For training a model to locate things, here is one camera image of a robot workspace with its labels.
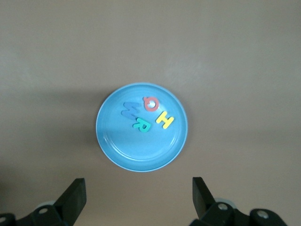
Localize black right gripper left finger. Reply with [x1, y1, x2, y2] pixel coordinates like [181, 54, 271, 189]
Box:
[0, 178, 87, 226]

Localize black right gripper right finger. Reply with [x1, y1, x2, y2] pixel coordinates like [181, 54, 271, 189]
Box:
[189, 177, 286, 226]

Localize yellow foam uppercase H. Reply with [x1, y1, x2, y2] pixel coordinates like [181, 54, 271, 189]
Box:
[156, 112, 175, 129]

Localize teal foam letter R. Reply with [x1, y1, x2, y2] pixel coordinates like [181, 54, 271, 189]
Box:
[133, 118, 151, 133]

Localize pink foam letter Q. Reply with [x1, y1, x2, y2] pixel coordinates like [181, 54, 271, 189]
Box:
[143, 96, 161, 113]

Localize blue foam letter W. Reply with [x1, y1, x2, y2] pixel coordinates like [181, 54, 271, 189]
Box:
[121, 101, 140, 120]

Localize blue plate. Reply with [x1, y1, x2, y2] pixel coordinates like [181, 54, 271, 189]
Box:
[95, 82, 189, 172]

